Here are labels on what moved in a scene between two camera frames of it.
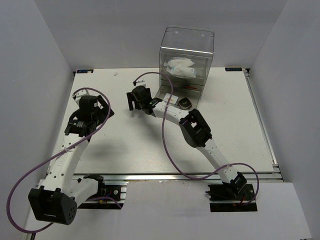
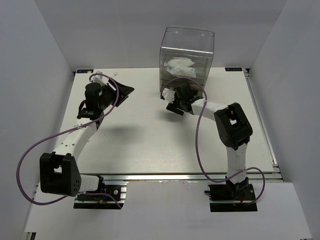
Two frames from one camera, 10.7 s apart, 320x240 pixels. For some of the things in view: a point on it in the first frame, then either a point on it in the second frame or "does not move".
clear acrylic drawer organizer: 185,57 does not move
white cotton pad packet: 182,72 does not move
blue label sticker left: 86,71 does not move
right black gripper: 131,98 to 172,107
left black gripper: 104,112 to 123,92
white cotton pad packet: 177,62 does not move
